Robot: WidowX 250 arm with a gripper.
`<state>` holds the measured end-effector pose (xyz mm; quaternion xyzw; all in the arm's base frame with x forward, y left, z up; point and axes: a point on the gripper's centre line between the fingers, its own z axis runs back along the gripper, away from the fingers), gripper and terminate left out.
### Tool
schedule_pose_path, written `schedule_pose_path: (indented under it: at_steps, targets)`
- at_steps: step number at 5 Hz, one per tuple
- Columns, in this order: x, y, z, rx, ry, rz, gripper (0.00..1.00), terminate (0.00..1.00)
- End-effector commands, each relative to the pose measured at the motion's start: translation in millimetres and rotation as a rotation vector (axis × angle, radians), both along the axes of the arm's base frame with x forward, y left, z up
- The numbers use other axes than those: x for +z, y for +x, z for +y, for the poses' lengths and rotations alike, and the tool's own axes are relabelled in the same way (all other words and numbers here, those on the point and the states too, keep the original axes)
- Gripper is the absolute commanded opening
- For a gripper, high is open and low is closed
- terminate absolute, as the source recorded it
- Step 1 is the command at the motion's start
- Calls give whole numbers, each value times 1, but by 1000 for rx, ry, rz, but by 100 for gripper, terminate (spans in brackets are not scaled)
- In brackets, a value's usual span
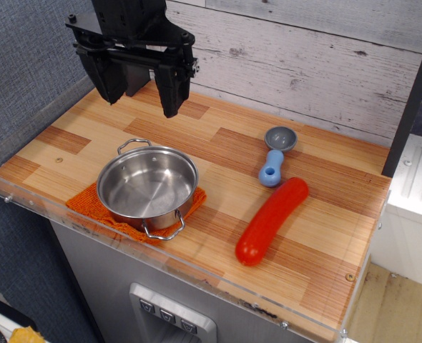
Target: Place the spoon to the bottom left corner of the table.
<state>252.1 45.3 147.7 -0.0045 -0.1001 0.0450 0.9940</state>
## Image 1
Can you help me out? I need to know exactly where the grey toy fridge cabinet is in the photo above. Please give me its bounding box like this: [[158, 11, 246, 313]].
[[51, 222, 307, 342]]

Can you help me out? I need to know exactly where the orange knitted cloth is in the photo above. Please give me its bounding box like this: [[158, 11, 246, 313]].
[[65, 182, 207, 246]]

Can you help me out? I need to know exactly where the black left shelf post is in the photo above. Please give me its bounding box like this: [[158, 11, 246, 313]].
[[125, 65, 151, 96]]

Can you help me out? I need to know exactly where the silver dispenser button panel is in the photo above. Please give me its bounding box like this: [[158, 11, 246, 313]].
[[129, 282, 217, 342]]

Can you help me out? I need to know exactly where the black right shelf post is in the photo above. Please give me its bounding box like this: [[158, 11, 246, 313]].
[[381, 60, 422, 177]]

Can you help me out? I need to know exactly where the red toy sausage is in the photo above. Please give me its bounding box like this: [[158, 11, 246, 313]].
[[235, 177, 309, 267]]

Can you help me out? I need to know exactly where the clear acrylic guard rail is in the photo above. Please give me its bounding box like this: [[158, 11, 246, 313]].
[[0, 166, 390, 342]]

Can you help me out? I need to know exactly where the black shelf post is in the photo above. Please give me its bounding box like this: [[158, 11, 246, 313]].
[[125, 65, 151, 96], [381, 60, 422, 177]]

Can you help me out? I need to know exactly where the white ridged side cabinet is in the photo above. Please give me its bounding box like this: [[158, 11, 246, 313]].
[[369, 134, 422, 284]]

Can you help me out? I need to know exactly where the silver steel pot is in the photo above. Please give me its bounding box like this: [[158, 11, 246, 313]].
[[97, 138, 199, 242]]

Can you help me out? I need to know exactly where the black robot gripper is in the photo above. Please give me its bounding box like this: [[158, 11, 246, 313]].
[[65, 1, 199, 118]]

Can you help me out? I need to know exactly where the blue grey measuring spoon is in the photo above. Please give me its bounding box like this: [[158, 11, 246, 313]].
[[258, 126, 298, 187]]

